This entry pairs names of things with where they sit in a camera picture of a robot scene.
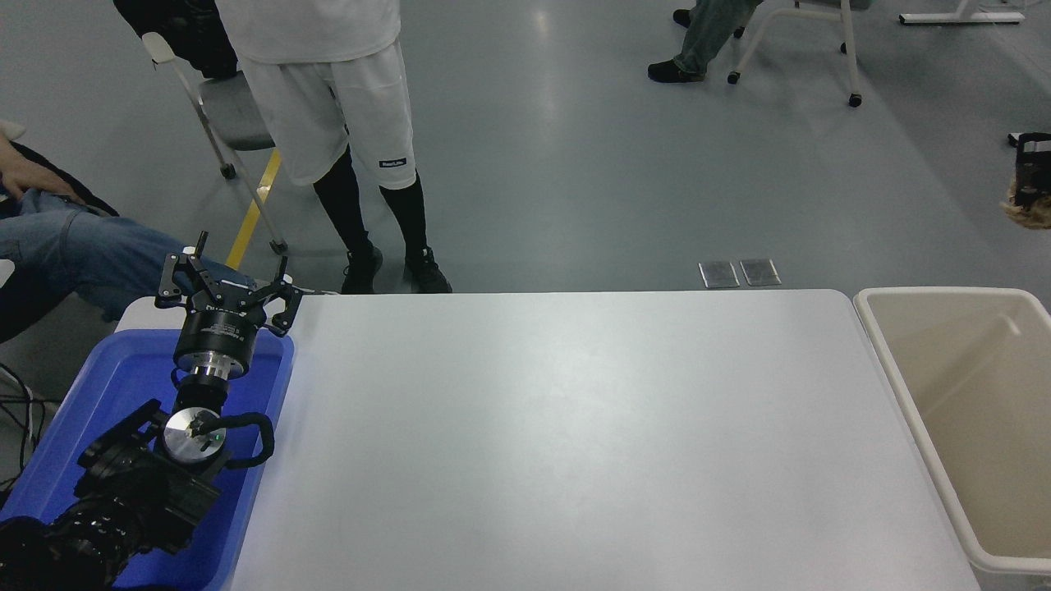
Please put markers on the white wheeled chair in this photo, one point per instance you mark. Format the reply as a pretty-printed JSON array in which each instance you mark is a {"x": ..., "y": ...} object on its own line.
[{"x": 848, "y": 49}]

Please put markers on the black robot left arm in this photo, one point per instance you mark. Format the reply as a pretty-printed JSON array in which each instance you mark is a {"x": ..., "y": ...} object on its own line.
[{"x": 139, "y": 492}]

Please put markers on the black jacket on chair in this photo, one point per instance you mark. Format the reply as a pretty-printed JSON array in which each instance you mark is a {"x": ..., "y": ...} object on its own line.
[{"x": 176, "y": 25}]

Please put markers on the long white stand base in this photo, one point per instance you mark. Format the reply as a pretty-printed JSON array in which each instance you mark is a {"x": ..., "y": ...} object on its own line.
[{"x": 944, "y": 17}]

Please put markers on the large pale plastic bin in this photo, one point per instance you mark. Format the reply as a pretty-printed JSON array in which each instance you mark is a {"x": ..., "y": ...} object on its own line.
[{"x": 944, "y": 369}]

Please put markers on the person's hand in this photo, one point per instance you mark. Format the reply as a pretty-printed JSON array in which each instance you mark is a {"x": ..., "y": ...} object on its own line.
[{"x": 29, "y": 176}]

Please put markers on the metal floor socket plate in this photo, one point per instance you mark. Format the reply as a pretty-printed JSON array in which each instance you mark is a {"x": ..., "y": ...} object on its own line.
[
  {"x": 719, "y": 274},
  {"x": 760, "y": 272}
]

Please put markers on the tan paper ball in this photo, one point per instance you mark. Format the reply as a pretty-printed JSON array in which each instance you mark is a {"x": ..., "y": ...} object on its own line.
[{"x": 1030, "y": 218}]

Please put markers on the standing person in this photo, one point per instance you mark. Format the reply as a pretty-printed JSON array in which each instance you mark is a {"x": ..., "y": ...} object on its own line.
[{"x": 328, "y": 98}]

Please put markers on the white folding chair grey seat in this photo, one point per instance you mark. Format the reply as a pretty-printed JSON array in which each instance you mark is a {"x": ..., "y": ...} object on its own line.
[{"x": 234, "y": 115}]

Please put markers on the seated person in jeans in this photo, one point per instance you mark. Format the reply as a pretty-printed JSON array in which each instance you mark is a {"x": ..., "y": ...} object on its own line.
[{"x": 66, "y": 254}]

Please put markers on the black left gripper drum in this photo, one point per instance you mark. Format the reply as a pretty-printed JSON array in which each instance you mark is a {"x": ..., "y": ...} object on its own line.
[{"x": 218, "y": 328}]

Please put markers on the blue plastic tray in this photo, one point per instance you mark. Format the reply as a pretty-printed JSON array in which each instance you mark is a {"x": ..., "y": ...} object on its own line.
[{"x": 107, "y": 386}]

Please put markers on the white side table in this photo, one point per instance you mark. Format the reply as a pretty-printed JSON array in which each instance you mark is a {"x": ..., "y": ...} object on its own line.
[{"x": 139, "y": 313}]

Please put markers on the seated person by white chair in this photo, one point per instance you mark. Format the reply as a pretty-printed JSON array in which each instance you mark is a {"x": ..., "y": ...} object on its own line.
[{"x": 706, "y": 41}]

